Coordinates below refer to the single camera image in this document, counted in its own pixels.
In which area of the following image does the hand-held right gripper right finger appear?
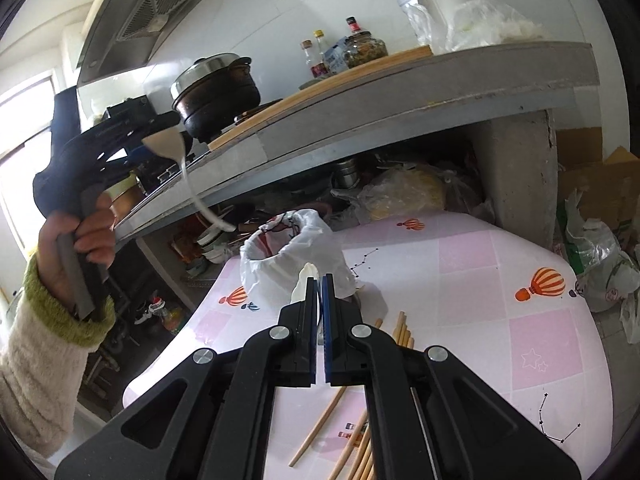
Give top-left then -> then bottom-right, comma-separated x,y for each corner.
324,274 -> 581,480

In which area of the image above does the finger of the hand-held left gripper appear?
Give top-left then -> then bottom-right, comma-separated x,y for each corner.
95,111 -> 180,150
99,146 -> 152,174

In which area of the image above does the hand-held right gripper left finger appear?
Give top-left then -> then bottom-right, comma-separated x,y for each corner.
55,275 -> 319,480

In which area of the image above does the bag-lined metal utensil cup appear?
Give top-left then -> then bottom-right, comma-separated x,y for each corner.
239,208 -> 357,307

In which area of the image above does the person's left forearm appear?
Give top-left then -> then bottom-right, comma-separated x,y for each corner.
0,255 -> 118,461

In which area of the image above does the person's left hand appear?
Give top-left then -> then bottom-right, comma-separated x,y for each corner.
39,194 -> 117,306

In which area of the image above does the black box appliance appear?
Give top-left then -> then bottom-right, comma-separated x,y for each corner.
106,97 -> 152,117

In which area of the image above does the window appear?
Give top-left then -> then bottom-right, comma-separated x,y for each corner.
0,77 -> 57,261

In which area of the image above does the gas stove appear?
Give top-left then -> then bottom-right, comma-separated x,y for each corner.
135,150 -> 211,196

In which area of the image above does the steel pot lid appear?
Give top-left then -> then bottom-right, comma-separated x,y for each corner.
171,53 -> 242,102

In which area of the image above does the black cooking pot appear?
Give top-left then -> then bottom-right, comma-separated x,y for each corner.
171,55 -> 262,143

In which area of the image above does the stack of bowls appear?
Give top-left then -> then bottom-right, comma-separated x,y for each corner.
195,225 -> 238,267

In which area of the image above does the steel range hood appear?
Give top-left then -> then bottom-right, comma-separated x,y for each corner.
75,0 -> 246,86

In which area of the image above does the steel container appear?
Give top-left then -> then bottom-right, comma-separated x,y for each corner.
331,157 -> 359,189

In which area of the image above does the yellow plastic bag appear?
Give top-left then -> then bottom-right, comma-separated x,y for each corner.
357,162 -> 448,222

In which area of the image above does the pink checkered tablecloth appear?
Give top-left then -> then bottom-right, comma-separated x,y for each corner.
122,212 -> 626,480

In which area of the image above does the red capped plastic bottle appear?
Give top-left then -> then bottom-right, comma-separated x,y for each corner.
147,296 -> 169,324

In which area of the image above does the dark plastic bag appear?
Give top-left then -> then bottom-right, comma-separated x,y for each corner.
440,170 -> 497,222

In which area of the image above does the small red label bottle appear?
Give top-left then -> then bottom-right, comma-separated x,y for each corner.
300,40 -> 326,79

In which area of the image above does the blue packet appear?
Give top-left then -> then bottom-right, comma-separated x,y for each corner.
322,37 -> 351,74

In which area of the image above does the grey concrete counter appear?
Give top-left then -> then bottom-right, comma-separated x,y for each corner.
112,42 -> 601,261

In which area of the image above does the glass jar of pickles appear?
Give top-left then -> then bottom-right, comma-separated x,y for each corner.
345,30 -> 389,69

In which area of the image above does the wooden cutting board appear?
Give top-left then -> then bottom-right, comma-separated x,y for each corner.
207,45 -> 433,152

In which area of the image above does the green white sack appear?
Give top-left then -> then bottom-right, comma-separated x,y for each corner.
552,192 -> 626,277

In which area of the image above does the cardboard box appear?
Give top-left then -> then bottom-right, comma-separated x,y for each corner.
555,127 -> 640,233

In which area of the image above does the crumpled clear plastic bag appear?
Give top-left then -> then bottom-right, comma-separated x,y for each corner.
445,0 -> 546,55

